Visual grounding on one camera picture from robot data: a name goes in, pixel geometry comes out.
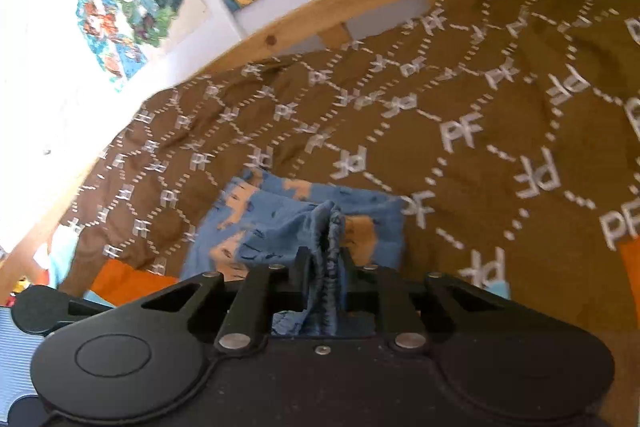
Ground orange bed sheet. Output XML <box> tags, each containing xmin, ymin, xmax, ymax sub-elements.
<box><xmin>82</xmin><ymin>241</ymin><xmax>640</xmax><ymax>308</ymax></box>

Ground brown patterned blanket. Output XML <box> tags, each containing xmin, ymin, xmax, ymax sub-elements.
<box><xmin>57</xmin><ymin>0</ymin><xmax>640</xmax><ymax>338</ymax></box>

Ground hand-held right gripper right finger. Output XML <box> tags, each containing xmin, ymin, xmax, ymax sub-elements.
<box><xmin>340</xmin><ymin>252</ymin><xmax>506</xmax><ymax>352</ymax></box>

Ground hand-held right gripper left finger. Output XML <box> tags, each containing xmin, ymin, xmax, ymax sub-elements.
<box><xmin>142</xmin><ymin>247</ymin><xmax>313</xmax><ymax>352</ymax></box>

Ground wooden bed frame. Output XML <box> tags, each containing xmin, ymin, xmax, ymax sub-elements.
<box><xmin>0</xmin><ymin>0</ymin><xmax>536</xmax><ymax>288</ymax></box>

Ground blue pants with orange patches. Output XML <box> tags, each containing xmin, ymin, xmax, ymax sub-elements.
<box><xmin>182</xmin><ymin>169</ymin><xmax>406</xmax><ymax>338</ymax></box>

